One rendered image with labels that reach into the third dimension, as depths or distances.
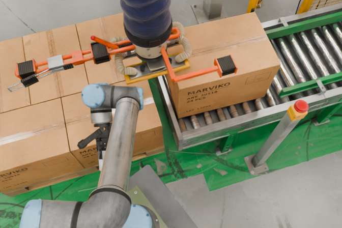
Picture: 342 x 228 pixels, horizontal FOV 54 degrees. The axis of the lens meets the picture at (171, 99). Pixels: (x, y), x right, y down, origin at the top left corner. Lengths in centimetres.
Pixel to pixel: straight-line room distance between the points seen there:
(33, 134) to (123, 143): 132
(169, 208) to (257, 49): 101
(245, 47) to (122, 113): 104
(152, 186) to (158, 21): 87
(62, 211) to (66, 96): 155
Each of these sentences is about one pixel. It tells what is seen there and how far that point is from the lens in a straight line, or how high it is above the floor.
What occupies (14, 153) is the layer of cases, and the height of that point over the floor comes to 54.
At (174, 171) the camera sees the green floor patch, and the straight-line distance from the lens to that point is 262.
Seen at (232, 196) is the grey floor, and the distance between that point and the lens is 262.
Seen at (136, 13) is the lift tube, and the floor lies 150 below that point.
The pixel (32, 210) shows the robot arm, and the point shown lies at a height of 171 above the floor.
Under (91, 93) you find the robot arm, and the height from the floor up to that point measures 144.
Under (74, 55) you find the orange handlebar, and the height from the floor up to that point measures 122.
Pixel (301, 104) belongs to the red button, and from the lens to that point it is 178.
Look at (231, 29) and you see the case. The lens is 206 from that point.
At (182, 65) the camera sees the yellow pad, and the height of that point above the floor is 109.
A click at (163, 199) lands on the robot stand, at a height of 75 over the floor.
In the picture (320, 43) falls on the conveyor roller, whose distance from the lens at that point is 269.
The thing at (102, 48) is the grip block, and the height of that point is 122.
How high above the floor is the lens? 254
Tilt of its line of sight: 63 degrees down
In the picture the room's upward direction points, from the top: 1 degrees counter-clockwise
